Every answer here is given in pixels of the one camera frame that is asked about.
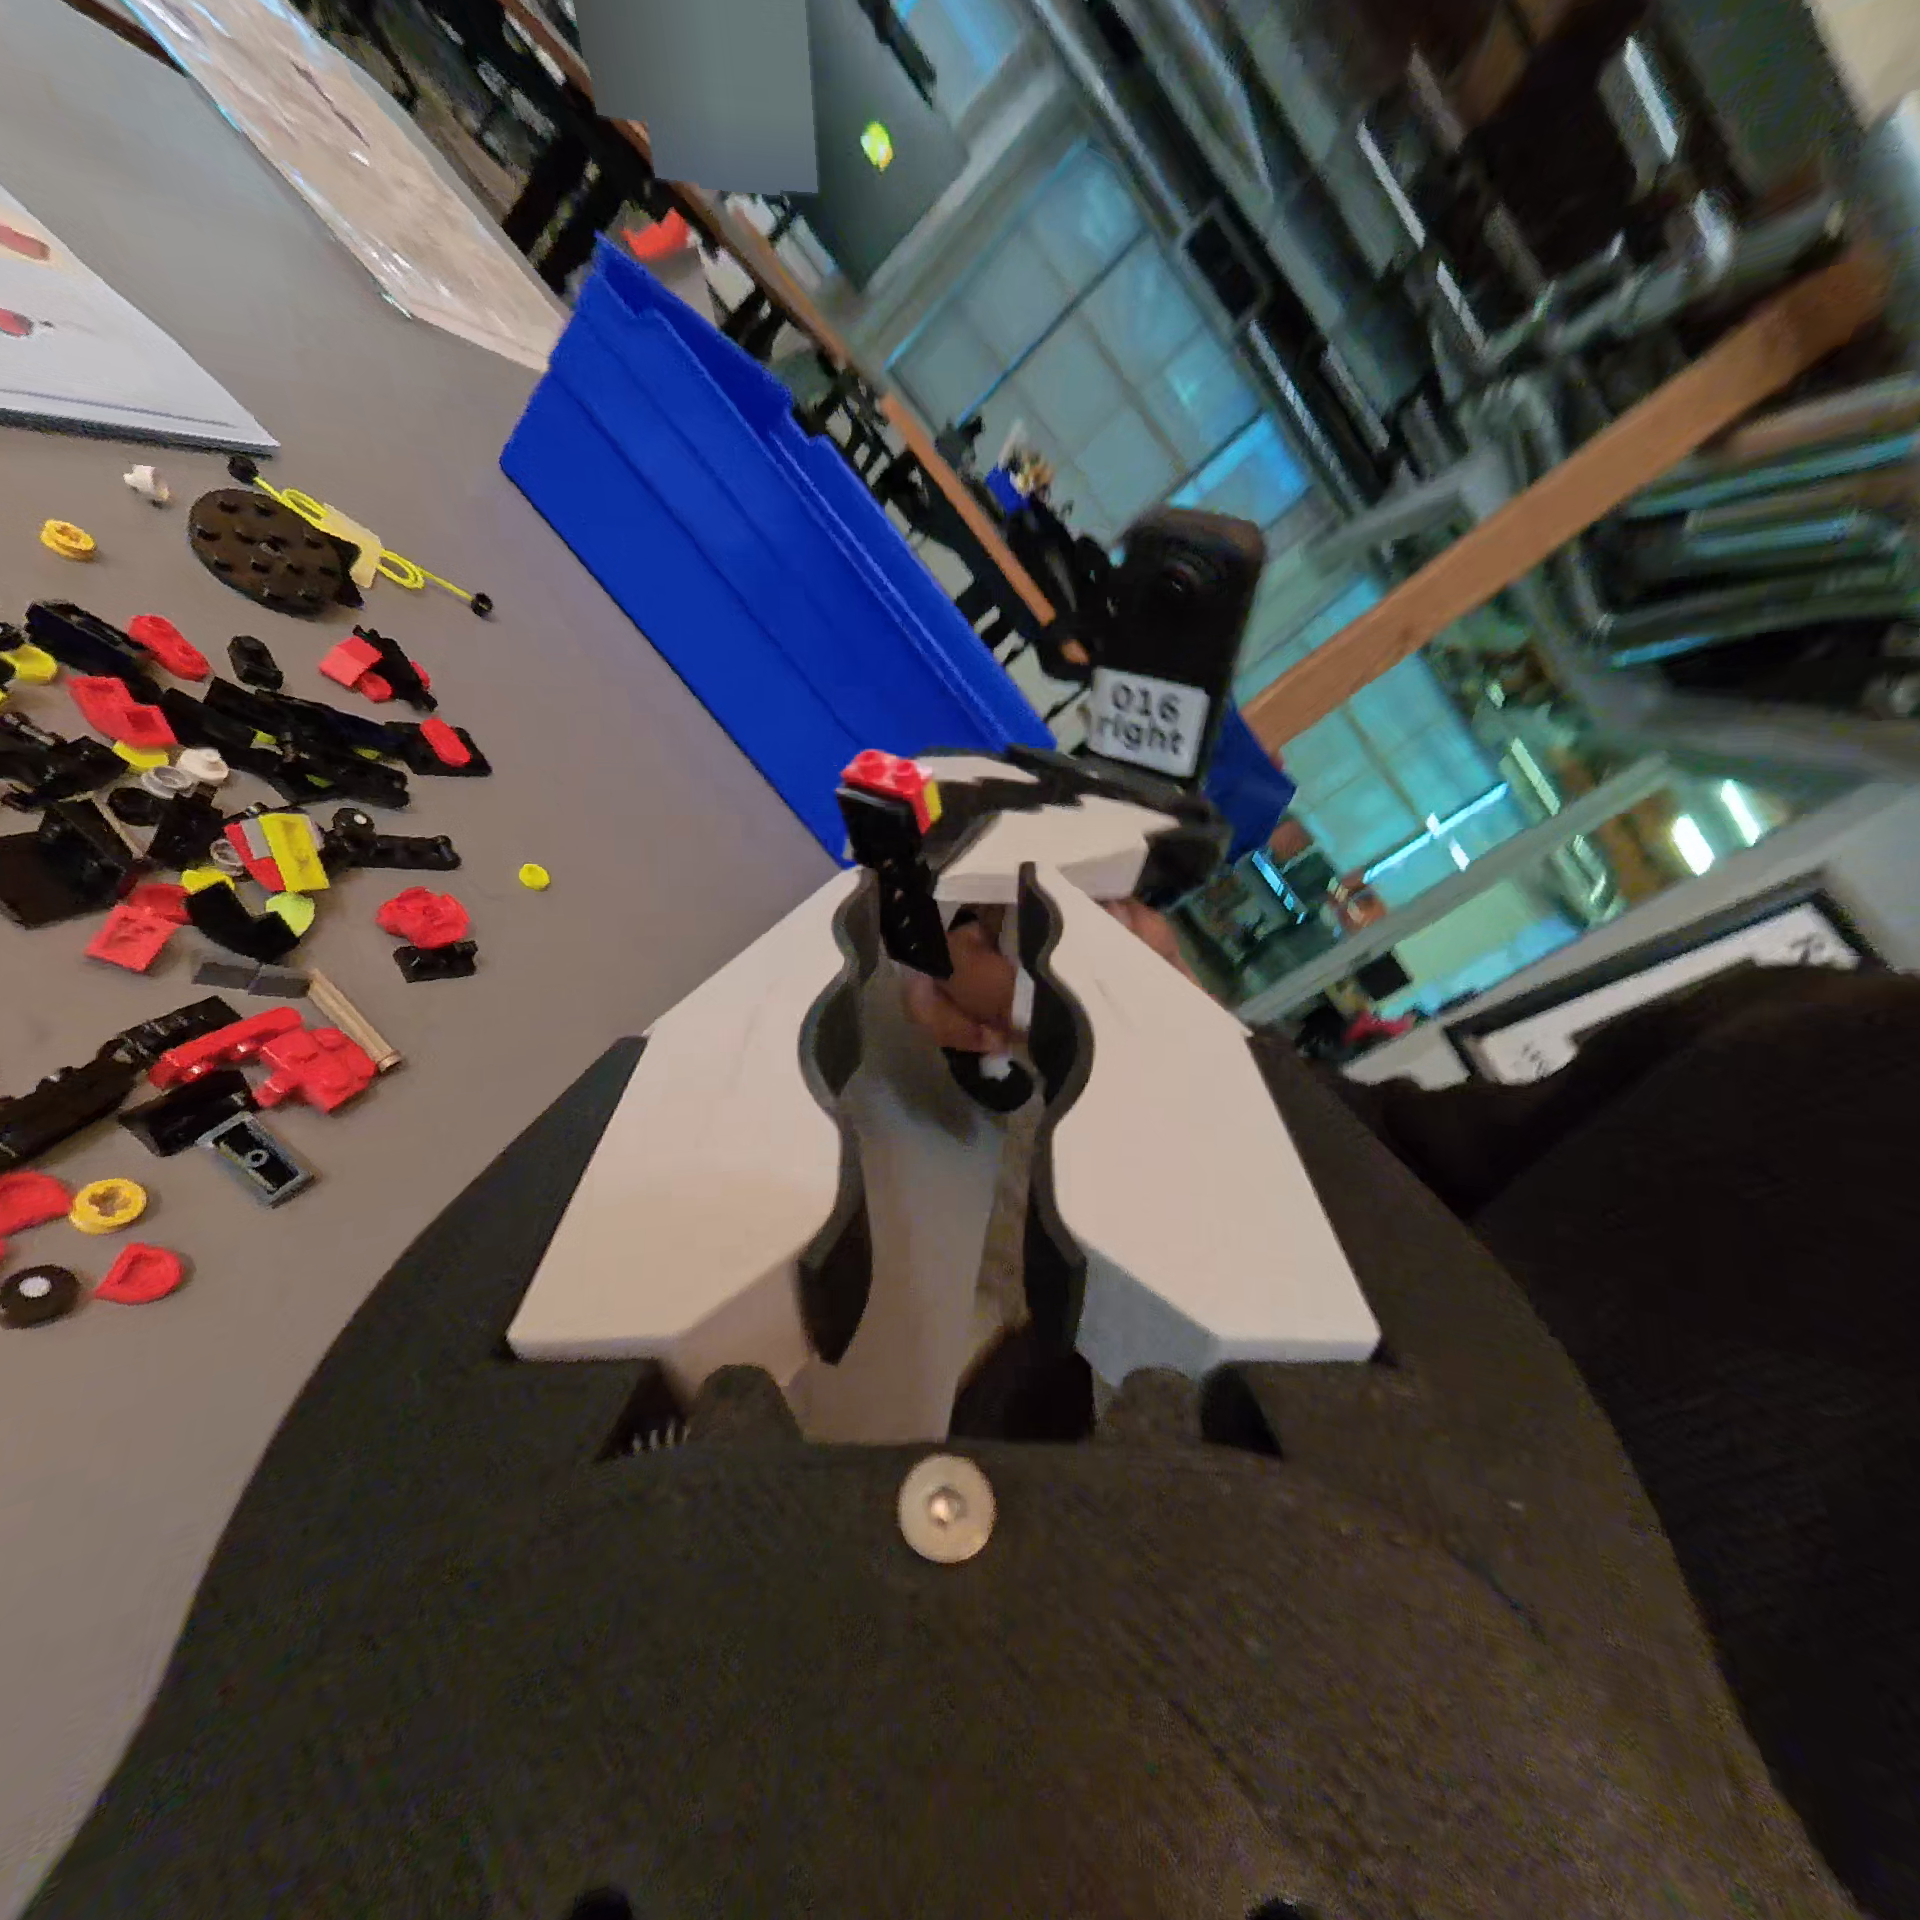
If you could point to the blue cloth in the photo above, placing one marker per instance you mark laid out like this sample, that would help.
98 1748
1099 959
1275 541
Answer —
1243 781

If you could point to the large glass window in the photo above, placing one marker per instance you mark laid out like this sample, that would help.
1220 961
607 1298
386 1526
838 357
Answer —
1099 330

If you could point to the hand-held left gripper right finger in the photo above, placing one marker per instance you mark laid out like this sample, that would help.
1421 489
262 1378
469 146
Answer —
1196 1178

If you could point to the tan lego axle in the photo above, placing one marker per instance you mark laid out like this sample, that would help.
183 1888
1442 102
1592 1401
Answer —
356 1029

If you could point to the person's right hand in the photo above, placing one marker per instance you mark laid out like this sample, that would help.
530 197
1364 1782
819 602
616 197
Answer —
961 986

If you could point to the lego instruction booklet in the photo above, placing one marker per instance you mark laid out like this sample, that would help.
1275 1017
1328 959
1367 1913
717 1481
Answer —
87 349

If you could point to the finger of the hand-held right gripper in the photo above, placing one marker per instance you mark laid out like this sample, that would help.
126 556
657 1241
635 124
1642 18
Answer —
1037 872
1121 819

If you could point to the dark printed lego tile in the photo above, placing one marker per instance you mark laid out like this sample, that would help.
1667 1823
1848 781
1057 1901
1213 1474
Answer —
252 1159

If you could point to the large blue plastic bin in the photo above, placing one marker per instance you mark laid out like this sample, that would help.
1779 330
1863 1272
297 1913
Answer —
707 498

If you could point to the small blue tool holder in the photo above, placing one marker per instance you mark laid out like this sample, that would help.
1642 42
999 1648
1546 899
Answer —
1016 477

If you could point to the pile of loose lego pieces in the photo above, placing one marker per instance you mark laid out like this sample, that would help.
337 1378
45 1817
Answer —
226 838

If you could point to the brown wooden beam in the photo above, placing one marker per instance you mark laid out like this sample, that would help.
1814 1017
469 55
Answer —
1575 498

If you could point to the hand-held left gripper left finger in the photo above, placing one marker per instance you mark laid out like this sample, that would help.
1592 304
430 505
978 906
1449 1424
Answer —
677 1170

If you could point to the dark monitor screen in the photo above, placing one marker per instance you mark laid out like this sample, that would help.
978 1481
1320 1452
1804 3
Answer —
900 91

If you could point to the black lego plate red brick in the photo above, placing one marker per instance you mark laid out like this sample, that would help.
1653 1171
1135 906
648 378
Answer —
900 889

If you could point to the pale printed sheet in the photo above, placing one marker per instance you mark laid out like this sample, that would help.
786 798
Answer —
366 168

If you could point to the long wooden table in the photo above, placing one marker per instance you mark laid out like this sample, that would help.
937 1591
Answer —
900 416

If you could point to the person's dark knit sweater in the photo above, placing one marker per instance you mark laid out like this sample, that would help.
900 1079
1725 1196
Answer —
1725 1500

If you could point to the orange plastic item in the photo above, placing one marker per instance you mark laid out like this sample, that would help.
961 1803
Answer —
657 238

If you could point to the black round lego plate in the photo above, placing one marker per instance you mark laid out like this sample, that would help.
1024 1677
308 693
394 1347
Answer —
262 551

